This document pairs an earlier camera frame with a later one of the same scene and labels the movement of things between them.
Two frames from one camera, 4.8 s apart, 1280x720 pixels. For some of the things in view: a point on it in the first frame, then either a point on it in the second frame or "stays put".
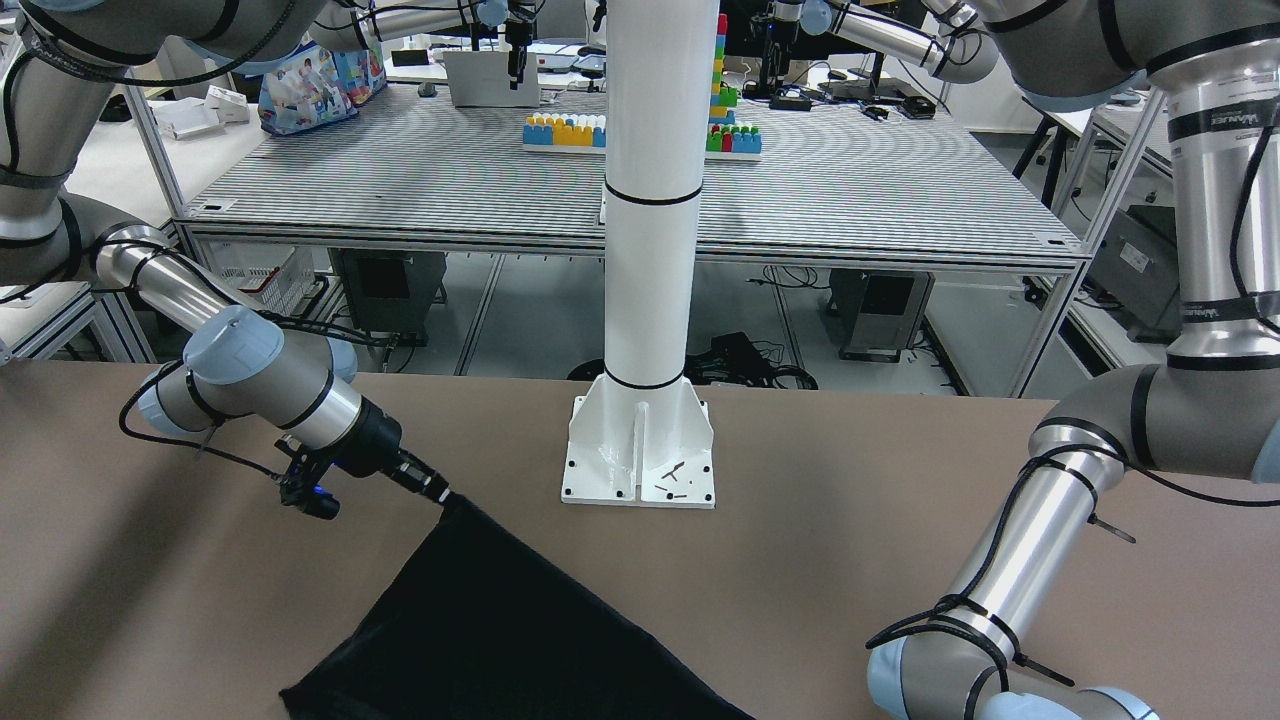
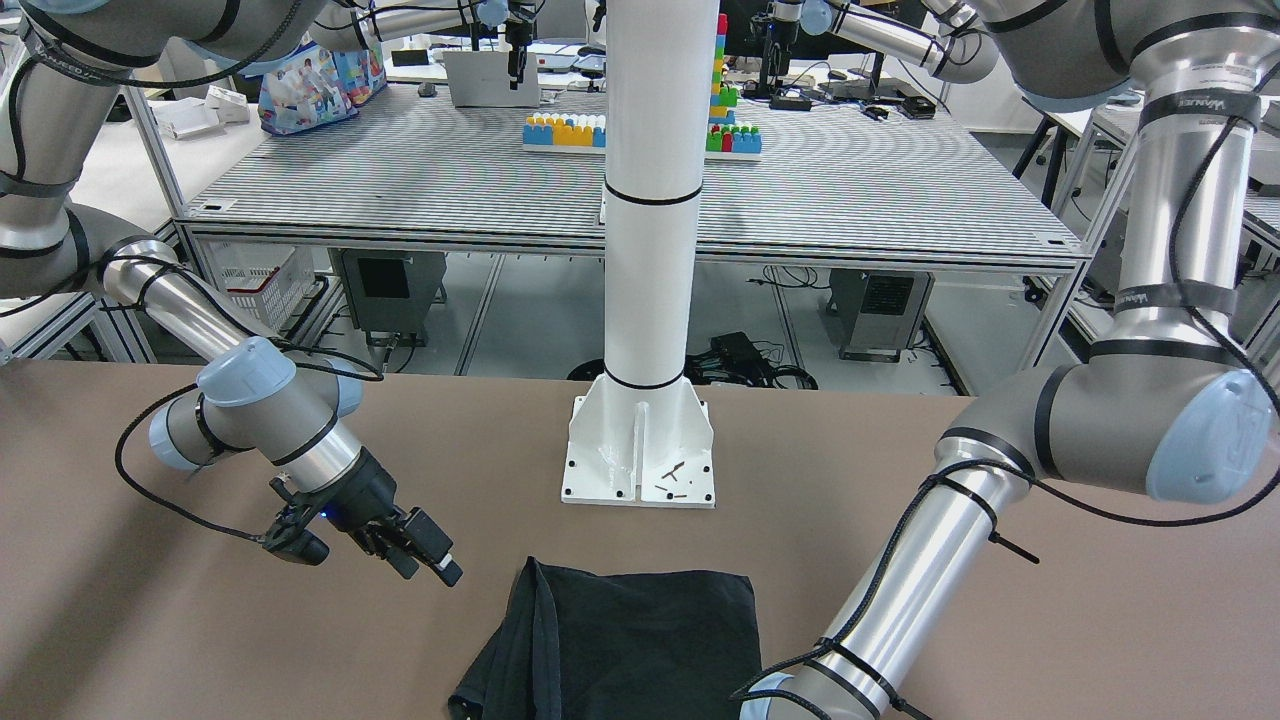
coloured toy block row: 589,130 stays put
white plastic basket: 270,275 stays put
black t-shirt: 481,624 to 655,645
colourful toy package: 321,84 stays put
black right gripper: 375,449 to 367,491
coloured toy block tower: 725,142 stays put
